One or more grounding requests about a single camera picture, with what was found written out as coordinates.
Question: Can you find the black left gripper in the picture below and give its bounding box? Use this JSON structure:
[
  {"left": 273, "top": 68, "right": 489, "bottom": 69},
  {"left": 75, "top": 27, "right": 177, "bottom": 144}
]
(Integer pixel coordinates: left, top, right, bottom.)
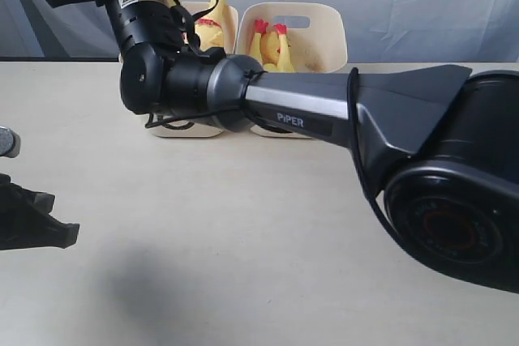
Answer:
[{"left": 1, "top": 174, "right": 79, "bottom": 251}]

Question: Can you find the yellow rubber chicken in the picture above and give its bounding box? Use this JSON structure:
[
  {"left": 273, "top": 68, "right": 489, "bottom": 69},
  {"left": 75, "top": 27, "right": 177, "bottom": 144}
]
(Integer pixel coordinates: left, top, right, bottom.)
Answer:
[{"left": 195, "top": 0, "right": 235, "bottom": 53}]

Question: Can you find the headless yellow chicken body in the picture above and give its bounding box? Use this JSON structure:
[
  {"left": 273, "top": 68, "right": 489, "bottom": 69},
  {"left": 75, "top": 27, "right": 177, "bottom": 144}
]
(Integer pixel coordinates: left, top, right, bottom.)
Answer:
[{"left": 247, "top": 19, "right": 296, "bottom": 73}]

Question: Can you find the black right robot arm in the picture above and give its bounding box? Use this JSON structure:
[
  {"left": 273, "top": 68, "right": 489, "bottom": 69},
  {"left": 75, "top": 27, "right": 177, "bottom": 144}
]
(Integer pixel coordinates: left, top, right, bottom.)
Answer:
[{"left": 45, "top": 0, "right": 518, "bottom": 293}]

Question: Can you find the cream bin marked circle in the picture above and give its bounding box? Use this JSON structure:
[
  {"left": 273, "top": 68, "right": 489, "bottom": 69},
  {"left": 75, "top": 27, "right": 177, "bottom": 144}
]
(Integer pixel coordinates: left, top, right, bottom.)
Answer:
[{"left": 148, "top": 5, "right": 239, "bottom": 138}]

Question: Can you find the cream bin marked cross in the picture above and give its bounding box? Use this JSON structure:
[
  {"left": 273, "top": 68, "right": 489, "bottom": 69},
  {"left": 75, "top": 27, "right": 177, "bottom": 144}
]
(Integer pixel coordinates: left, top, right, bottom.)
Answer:
[{"left": 235, "top": 2, "right": 348, "bottom": 143}]

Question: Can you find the white backdrop curtain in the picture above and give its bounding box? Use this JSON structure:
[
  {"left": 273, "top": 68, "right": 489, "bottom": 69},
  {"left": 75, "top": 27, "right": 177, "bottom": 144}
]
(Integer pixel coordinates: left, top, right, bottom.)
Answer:
[{"left": 1, "top": 0, "right": 518, "bottom": 62}]

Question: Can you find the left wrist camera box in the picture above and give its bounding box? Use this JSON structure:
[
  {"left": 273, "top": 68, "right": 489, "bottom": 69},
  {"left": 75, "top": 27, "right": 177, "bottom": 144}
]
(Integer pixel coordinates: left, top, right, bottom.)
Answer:
[{"left": 0, "top": 126, "right": 20, "bottom": 158}]

